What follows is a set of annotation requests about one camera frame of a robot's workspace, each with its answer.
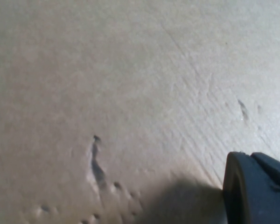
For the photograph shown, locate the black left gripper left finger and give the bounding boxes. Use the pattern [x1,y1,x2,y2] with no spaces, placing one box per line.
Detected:
[222,151,280,224]

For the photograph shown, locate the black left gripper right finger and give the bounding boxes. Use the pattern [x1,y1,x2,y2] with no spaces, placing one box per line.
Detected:
[251,152,280,196]

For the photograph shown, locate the brown windowed shoe box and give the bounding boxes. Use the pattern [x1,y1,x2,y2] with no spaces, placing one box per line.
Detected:
[0,0,280,224]

